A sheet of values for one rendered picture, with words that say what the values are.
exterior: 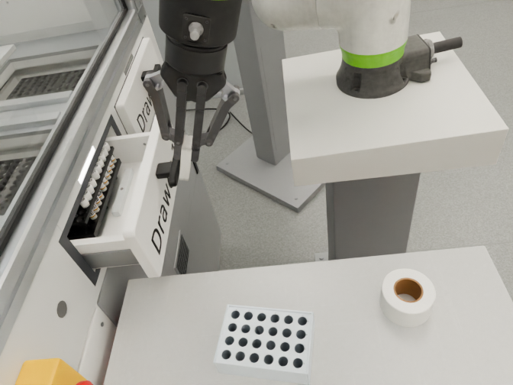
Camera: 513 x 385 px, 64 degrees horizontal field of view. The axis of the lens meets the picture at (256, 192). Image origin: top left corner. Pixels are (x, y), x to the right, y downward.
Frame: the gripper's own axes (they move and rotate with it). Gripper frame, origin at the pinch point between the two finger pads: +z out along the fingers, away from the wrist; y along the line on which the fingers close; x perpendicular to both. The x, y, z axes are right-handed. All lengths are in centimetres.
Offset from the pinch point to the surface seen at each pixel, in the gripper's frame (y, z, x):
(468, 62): 145, 46, 166
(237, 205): 21, 91, 75
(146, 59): -12.7, 5.8, 37.5
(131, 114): -12.1, 7.3, 18.5
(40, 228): -16.1, 0.5, -15.9
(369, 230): 48, 33, 19
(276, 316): 15.5, 8.7, -20.6
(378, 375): 28.2, 7.1, -28.5
